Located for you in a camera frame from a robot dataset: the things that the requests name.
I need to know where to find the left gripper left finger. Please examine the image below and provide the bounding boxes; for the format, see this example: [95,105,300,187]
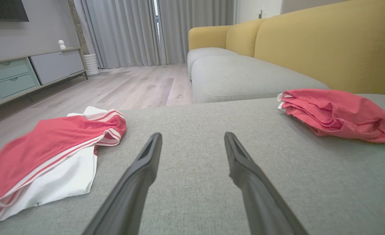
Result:
[81,132,163,235]

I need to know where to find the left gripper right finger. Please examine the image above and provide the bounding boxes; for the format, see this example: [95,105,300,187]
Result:
[224,132,309,235]

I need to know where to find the red number 23 basketball jersey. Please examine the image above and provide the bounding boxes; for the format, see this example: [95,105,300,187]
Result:
[0,106,127,224]

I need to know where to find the red garment with white trim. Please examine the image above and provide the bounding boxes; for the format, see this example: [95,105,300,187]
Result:
[277,89,385,147]

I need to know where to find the large grey sofa seat cushion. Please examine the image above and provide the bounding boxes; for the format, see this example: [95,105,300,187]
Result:
[0,94,385,235]

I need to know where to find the medium grey sofa seat cushion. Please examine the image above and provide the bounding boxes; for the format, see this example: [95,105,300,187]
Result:
[191,55,330,104]

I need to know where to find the white ribbed cylinder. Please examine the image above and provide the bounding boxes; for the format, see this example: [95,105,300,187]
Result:
[83,54,100,76]

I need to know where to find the white cabinet door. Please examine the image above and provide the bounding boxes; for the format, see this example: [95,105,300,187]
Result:
[30,50,85,85]

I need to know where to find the small grey sofa seat cushion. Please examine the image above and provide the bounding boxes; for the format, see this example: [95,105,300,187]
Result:
[186,47,239,80]

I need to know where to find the narrow yellow sofa backrest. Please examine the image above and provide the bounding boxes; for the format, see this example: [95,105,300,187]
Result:
[226,19,267,58]

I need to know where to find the pale green cabinet drawer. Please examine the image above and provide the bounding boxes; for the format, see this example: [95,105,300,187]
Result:
[0,59,30,83]
[0,72,37,98]

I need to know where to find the wide yellow sofa backrest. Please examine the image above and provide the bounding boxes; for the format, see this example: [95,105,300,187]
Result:
[254,0,385,97]

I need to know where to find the grey pleated curtain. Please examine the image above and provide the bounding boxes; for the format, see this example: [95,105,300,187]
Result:
[157,0,235,65]
[74,0,160,70]

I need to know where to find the yellow sofa end backrest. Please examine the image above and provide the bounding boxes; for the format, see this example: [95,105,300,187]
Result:
[188,25,233,51]

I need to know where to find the brown wooden pillar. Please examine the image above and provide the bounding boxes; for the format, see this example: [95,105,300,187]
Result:
[67,0,90,56]

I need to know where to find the black wall television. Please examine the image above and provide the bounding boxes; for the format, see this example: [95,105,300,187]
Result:
[0,0,29,23]

